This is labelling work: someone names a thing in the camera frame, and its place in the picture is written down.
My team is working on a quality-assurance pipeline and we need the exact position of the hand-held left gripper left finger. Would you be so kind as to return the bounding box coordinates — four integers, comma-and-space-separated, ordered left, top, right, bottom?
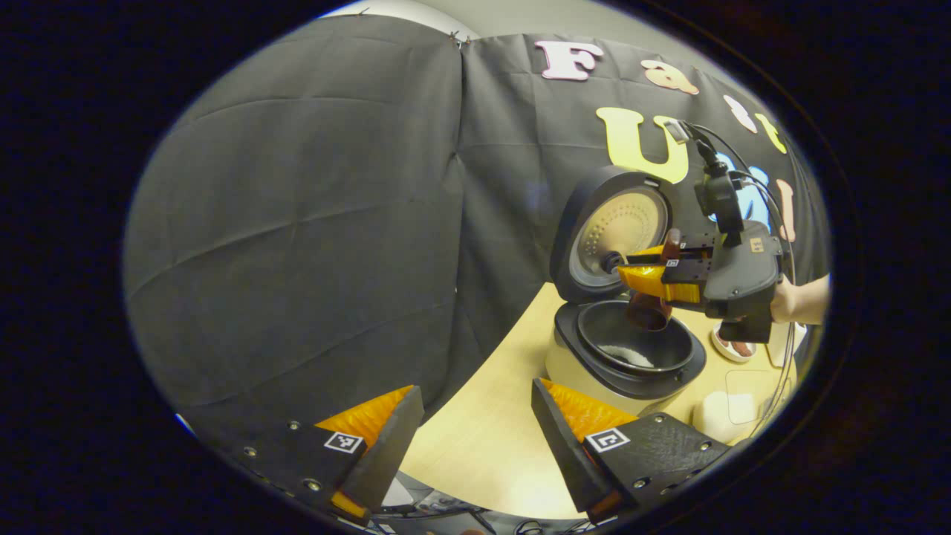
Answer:
227, 385, 424, 525

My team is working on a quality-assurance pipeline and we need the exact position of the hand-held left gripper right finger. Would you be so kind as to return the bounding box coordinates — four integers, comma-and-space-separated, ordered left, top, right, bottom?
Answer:
530, 377, 733, 525

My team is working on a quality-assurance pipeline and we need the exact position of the dark brown wooden spoon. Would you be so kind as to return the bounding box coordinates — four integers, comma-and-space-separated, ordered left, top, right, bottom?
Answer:
626, 228, 683, 333

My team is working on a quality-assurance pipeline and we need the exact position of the white rice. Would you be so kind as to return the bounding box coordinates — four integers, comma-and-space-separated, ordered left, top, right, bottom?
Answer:
598, 343, 658, 370
695, 390, 744, 443

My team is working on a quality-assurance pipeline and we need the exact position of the dark grey rice cooker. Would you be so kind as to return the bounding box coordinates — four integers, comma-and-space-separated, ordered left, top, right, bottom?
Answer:
545, 165, 708, 417

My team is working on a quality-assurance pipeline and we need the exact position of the round white plate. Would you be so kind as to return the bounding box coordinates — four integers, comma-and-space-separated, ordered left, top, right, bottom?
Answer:
710, 323, 759, 364

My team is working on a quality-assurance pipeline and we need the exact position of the black backdrop cloth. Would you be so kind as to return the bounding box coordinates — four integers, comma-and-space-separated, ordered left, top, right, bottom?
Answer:
123, 15, 829, 447

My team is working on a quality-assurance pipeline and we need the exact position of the black cable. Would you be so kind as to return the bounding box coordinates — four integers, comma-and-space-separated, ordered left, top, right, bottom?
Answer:
663, 119, 799, 439

